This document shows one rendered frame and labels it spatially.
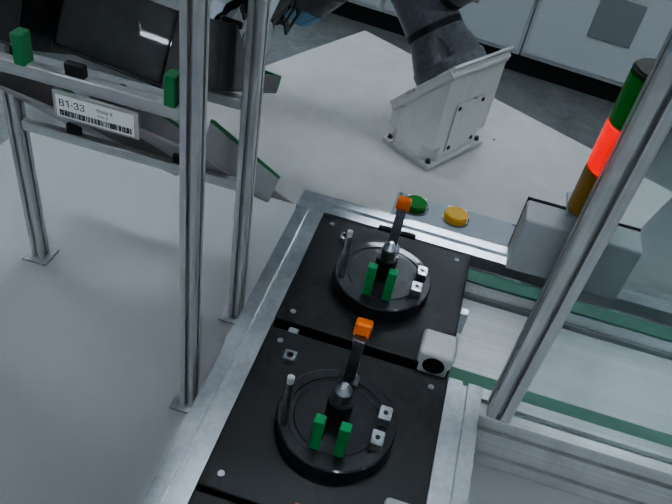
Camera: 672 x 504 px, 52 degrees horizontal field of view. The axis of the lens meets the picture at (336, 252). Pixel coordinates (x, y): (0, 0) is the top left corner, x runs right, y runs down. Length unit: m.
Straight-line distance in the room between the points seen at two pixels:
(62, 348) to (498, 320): 0.64
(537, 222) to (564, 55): 3.27
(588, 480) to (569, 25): 3.16
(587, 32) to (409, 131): 2.56
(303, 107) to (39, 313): 0.77
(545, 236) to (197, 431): 0.44
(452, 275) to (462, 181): 0.44
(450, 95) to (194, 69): 0.82
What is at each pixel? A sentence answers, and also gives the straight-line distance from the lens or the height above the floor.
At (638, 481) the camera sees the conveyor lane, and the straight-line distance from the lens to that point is 0.98.
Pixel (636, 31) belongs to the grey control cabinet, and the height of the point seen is 0.40.
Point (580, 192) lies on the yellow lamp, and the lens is 0.72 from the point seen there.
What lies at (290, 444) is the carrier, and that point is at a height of 0.99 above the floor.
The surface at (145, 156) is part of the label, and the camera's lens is 0.94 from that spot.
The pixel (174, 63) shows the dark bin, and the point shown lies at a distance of 0.71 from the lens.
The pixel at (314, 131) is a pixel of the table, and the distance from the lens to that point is 1.50.
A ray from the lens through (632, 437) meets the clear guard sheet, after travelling 0.94.
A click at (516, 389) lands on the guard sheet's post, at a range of 0.86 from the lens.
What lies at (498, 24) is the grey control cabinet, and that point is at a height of 0.23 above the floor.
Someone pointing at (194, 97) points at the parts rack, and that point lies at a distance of 0.64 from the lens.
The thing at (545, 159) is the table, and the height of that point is 0.86.
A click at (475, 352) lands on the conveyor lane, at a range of 1.03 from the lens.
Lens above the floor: 1.65
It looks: 41 degrees down
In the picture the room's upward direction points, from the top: 11 degrees clockwise
